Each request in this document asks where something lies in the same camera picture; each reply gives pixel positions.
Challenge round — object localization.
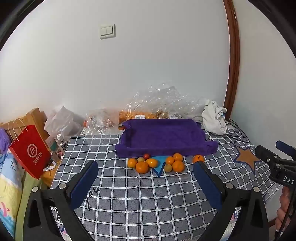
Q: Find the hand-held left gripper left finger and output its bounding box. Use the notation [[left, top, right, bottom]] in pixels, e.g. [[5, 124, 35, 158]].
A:
[[23, 160, 99, 241]]

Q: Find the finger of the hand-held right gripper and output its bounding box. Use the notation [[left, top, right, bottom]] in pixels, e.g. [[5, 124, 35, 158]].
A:
[[276, 140, 296, 160], [255, 145, 282, 166]]

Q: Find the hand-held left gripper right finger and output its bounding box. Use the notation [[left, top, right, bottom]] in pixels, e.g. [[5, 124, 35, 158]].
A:
[[193, 161, 270, 241]]

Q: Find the person's right hand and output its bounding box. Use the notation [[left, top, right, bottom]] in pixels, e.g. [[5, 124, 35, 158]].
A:
[[275, 186, 292, 230]]

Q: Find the wooden nightstand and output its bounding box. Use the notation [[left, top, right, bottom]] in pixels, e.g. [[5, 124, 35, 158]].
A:
[[42, 160, 63, 188]]

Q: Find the clear plastic bottle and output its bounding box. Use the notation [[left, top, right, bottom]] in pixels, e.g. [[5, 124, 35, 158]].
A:
[[55, 134, 67, 153]]

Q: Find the grey checkered bedsheet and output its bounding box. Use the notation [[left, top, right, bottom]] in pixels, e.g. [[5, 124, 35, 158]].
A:
[[50, 120, 281, 241]]

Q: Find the white cloth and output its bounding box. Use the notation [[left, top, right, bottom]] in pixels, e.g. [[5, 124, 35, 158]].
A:
[[201, 100, 228, 135]]

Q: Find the purple towel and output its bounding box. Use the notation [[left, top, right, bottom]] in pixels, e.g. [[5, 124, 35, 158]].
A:
[[115, 119, 219, 158]]

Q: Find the red paper bag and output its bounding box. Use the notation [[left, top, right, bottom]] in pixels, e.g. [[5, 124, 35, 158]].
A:
[[8, 118, 52, 180]]

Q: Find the small clear plastic bag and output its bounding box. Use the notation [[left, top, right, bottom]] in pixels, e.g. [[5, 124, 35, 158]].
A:
[[83, 108, 121, 135]]

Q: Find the grey plastic bag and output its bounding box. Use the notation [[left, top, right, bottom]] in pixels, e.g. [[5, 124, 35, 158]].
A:
[[44, 105, 85, 139]]

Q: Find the colourful printed quilt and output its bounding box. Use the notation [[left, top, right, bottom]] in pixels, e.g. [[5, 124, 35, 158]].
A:
[[0, 148, 42, 241]]

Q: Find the pile of bagged oranges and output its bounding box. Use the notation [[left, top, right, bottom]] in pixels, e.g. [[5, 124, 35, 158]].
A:
[[119, 111, 158, 123]]

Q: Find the wooden chair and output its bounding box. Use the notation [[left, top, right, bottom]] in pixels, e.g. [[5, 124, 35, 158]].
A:
[[0, 108, 48, 139]]

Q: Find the purple fluffy cloth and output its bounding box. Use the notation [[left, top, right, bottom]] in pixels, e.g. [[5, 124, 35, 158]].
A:
[[0, 128, 12, 154]]

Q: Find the large clear plastic bag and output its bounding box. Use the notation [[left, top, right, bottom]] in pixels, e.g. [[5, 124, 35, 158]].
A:
[[119, 86, 208, 123]]

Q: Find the black cable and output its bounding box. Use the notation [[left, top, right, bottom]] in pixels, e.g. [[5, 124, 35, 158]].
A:
[[206, 118, 251, 143]]

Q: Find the brown wooden door frame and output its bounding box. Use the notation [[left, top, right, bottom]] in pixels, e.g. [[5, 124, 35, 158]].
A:
[[223, 0, 241, 116]]

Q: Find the white light switch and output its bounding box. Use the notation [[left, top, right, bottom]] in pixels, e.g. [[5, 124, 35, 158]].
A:
[[99, 24, 115, 39]]

